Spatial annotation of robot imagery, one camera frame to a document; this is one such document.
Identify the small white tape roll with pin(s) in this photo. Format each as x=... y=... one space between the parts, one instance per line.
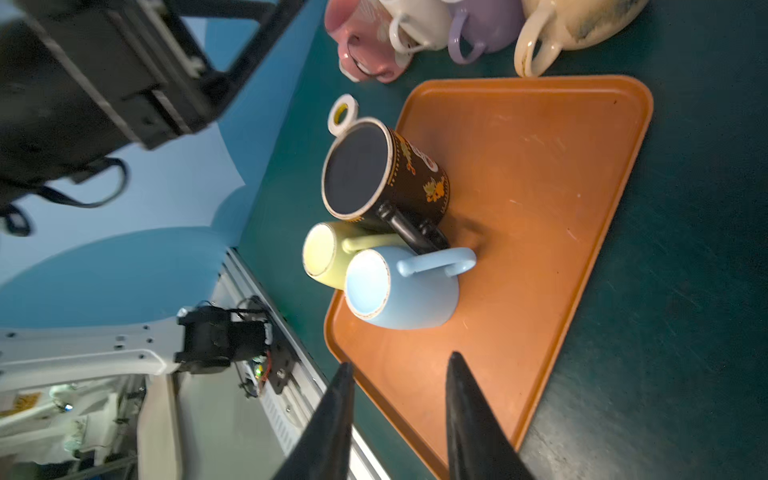
x=342 y=114

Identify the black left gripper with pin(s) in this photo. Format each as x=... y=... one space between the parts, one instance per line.
x=82 y=79

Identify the white ceramic mug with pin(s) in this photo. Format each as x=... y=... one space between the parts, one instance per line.
x=418 y=25

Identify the orange rectangular tray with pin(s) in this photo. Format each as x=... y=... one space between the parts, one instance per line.
x=537 y=170

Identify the black patterned mug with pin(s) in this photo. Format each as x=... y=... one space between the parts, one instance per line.
x=375 y=178

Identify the purple ceramic mug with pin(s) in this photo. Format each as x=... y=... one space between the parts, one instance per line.
x=482 y=26

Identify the light blue ceramic mug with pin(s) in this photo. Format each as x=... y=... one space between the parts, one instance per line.
x=393 y=288

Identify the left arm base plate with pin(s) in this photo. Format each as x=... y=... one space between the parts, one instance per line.
x=280 y=357

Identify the beige ceramic teapot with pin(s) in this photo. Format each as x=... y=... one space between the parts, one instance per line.
x=552 y=26

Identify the pink ghost pattern mug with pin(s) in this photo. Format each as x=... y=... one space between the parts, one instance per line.
x=361 y=30

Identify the aluminium front rail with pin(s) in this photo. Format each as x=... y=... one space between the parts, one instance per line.
x=290 y=410

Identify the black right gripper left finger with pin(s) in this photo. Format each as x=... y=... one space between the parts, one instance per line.
x=323 y=450

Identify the yellow-green ceramic mug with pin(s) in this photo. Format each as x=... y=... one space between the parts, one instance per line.
x=330 y=246

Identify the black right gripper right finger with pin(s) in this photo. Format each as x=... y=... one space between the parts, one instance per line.
x=477 y=446

